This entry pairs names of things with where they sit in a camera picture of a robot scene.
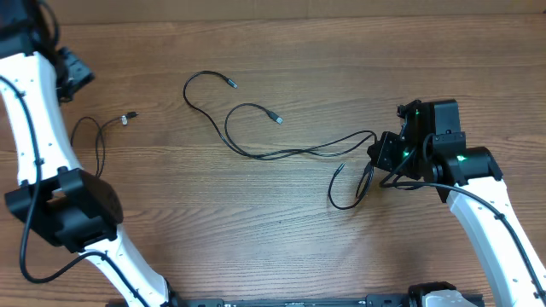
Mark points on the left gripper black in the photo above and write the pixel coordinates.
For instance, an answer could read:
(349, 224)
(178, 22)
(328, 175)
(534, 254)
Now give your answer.
(81, 72)

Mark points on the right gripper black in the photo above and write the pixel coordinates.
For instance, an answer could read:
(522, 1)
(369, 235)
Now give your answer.
(380, 154)

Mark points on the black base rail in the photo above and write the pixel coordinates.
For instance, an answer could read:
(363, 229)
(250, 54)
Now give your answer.
(372, 300)

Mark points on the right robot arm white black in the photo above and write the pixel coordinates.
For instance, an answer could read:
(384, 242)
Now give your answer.
(431, 151)

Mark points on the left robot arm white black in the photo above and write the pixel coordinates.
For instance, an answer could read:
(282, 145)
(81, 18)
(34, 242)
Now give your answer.
(56, 198)

